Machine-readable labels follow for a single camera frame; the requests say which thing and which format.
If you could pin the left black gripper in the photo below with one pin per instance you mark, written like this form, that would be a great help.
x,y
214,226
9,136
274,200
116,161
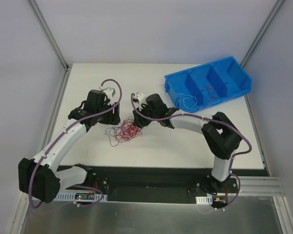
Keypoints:
x,y
111,116

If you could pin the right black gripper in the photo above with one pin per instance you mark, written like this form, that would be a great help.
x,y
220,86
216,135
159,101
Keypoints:
x,y
138,118

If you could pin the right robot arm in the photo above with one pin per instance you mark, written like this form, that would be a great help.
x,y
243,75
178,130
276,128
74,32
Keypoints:
x,y
221,136

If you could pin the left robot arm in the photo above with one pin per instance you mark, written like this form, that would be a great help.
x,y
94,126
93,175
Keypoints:
x,y
39,177

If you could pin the blue divided plastic bin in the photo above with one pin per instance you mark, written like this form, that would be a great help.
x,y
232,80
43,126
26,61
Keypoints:
x,y
207,85

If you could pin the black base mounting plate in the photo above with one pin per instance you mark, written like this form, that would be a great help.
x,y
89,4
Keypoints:
x,y
158,185

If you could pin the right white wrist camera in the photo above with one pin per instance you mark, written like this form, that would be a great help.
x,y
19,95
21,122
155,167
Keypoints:
x,y
139,98

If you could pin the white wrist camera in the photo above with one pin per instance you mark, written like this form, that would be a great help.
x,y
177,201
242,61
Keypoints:
x,y
109,93
139,98

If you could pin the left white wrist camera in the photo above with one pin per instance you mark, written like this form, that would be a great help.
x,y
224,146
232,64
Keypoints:
x,y
109,93

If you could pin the left white cable duct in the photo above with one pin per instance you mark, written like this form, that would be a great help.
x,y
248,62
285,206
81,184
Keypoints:
x,y
79,197

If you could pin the white cable duct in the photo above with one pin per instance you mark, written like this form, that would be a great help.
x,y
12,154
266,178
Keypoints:
x,y
204,200
79,197

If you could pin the right white cable duct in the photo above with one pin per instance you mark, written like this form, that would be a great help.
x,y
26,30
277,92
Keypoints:
x,y
204,200

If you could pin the left aluminium frame post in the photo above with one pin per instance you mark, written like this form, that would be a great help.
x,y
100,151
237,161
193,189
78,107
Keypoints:
x,y
48,34

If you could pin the aluminium frame post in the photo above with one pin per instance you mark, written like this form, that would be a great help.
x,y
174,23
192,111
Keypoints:
x,y
263,29
48,34

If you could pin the right aluminium frame post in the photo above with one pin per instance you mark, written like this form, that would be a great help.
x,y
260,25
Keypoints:
x,y
263,29

